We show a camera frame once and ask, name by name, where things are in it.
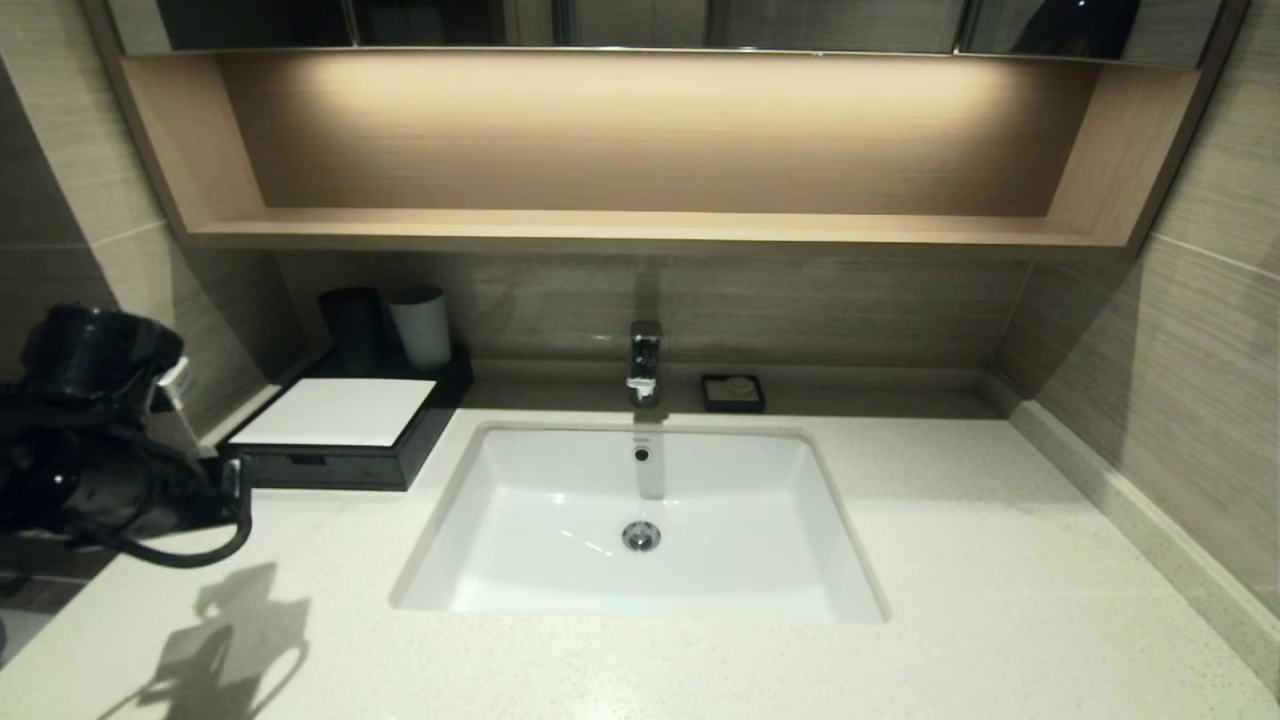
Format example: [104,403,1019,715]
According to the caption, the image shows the black plastic tray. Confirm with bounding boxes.
[240,450,406,492]

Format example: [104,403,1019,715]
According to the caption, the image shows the black soap dish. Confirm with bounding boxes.
[701,374,766,415]

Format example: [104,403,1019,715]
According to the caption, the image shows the black cup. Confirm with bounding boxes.
[320,288,389,376]

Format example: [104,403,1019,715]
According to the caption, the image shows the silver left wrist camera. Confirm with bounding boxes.
[152,357,193,413]

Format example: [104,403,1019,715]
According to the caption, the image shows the white cup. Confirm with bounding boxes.
[388,288,454,373]

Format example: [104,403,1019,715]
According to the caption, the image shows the white sink basin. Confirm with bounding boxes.
[390,420,891,626]

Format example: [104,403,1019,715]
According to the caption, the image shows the white panel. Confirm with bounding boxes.
[230,378,439,448]

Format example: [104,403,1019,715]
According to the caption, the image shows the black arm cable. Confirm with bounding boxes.
[60,460,253,571]

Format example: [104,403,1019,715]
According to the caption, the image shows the black amenity drawer box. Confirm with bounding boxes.
[218,345,476,493]

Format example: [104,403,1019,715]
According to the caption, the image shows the mirror cabinet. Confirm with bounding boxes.
[85,0,1251,71]

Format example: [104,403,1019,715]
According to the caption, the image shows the chrome faucet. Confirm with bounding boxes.
[626,322,663,409]

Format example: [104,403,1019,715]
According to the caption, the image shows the wooden wall shelf niche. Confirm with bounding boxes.
[120,52,1201,256]

